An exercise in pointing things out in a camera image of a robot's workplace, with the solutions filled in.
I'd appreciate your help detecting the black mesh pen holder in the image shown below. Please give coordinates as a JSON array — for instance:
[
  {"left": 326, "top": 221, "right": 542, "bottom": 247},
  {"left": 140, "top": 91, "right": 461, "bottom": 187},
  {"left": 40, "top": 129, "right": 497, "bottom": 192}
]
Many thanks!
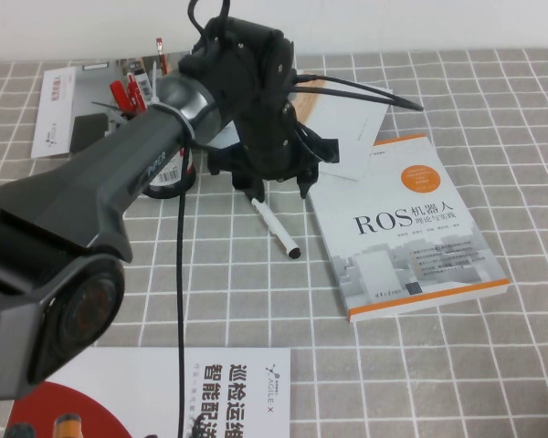
[{"left": 142, "top": 144, "right": 197, "bottom": 201}]

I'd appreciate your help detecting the white zip tie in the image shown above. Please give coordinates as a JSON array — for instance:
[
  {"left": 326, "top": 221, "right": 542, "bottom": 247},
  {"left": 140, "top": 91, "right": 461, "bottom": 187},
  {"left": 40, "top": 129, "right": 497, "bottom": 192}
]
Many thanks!
[{"left": 148, "top": 63, "right": 197, "bottom": 147}]

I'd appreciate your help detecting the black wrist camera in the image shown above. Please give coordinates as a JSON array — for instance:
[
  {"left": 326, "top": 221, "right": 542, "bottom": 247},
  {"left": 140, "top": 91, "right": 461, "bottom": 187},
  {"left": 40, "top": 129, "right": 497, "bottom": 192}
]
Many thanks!
[{"left": 260, "top": 27, "right": 299, "bottom": 155}]

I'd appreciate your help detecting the brochure with desert vehicle photo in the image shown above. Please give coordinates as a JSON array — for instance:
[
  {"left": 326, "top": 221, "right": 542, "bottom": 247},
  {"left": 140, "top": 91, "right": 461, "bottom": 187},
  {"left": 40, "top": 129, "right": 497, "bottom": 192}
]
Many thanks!
[{"left": 296, "top": 75, "right": 393, "bottom": 182}]

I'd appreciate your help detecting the white marker with black cap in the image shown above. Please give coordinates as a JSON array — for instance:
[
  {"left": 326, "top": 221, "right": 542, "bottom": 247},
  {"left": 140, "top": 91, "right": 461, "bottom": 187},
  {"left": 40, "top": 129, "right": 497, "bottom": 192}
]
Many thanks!
[{"left": 249, "top": 196, "right": 301, "bottom": 262}]

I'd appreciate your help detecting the red pen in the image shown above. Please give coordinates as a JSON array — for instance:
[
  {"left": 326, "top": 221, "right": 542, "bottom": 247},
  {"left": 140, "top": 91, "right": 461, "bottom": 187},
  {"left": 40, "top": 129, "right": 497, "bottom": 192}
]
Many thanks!
[
  {"left": 109, "top": 80, "right": 129, "bottom": 110},
  {"left": 125, "top": 75, "right": 147, "bottom": 113}
]

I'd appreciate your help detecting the white orange ROS book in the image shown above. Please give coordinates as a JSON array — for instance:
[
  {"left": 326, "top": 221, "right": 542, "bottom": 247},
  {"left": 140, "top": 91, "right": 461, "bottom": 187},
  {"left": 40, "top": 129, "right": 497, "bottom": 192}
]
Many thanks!
[{"left": 300, "top": 134, "right": 510, "bottom": 324}]

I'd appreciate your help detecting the brochure with office photo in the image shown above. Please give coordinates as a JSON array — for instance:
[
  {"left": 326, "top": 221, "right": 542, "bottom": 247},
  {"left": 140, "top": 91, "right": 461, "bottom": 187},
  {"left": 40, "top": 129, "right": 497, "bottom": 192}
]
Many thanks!
[{"left": 30, "top": 52, "right": 184, "bottom": 160}]

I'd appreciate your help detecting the marker with barcode print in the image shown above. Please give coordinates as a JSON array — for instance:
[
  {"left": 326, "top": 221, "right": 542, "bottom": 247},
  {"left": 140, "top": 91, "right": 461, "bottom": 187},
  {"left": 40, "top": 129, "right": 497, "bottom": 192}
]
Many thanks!
[{"left": 134, "top": 68, "right": 155, "bottom": 99}]

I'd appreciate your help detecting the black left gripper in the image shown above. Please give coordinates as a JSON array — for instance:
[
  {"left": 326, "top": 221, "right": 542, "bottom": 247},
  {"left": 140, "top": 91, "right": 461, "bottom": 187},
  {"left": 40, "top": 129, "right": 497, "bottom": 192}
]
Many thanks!
[{"left": 178, "top": 16, "right": 340, "bottom": 204}]

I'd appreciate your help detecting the grey checked tablecloth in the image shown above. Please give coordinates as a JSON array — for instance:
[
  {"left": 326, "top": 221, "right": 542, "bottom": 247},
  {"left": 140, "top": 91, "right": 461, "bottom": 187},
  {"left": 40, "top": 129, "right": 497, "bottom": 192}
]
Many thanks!
[{"left": 0, "top": 47, "right": 548, "bottom": 438}]

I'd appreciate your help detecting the white red AgileX brochure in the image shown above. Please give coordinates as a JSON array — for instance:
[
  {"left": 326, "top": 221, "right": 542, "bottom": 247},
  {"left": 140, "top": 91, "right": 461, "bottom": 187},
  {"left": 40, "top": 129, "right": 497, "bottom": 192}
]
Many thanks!
[{"left": 4, "top": 346, "right": 292, "bottom": 438}]

